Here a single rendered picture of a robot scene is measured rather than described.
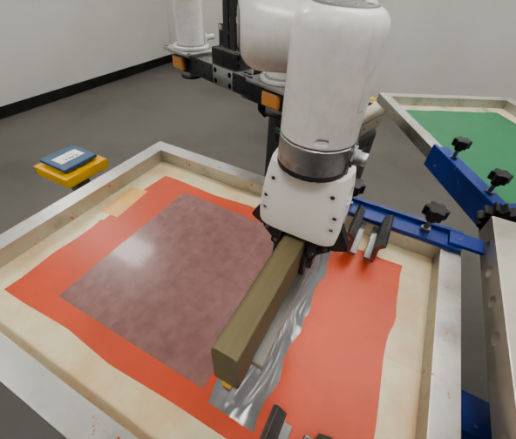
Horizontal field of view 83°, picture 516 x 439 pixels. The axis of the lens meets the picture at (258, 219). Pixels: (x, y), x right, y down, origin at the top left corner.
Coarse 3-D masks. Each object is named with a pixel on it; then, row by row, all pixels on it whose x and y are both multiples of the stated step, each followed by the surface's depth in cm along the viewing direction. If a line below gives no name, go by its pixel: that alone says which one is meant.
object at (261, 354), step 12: (300, 276) 41; (300, 288) 39; (288, 300) 38; (288, 312) 37; (276, 324) 35; (264, 336) 34; (276, 336) 34; (264, 348) 33; (252, 360) 32; (264, 360) 32
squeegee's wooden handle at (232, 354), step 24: (288, 240) 37; (288, 264) 34; (264, 288) 31; (288, 288) 38; (240, 312) 29; (264, 312) 30; (240, 336) 27; (216, 360) 28; (240, 360) 26; (240, 384) 31
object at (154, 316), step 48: (96, 240) 59; (144, 240) 60; (48, 288) 50; (96, 288) 51; (144, 288) 51; (192, 288) 52; (240, 288) 52; (96, 336) 45; (144, 336) 45; (192, 336) 46; (336, 336) 47; (144, 384) 40; (192, 384) 41; (288, 384) 41; (336, 384) 41; (240, 432) 37; (336, 432) 37
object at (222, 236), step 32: (160, 192) 72; (192, 192) 72; (128, 224) 63; (160, 224) 63; (192, 224) 64; (224, 224) 64; (256, 224) 65; (192, 256) 57; (224, 256) 58; (256, 256) 58; (352, 256) 59; (320, 288) 53; (352, 288) 54; (384, 288) 54; (320, 320) 49; (352, 320) 49; (384, 320) 49
